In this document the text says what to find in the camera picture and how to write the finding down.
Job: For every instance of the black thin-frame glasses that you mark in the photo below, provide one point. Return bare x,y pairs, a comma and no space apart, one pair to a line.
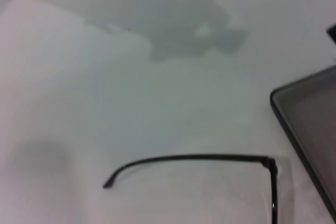
270,162

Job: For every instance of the black glasses case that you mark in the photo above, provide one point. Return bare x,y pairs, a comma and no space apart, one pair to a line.
309,119

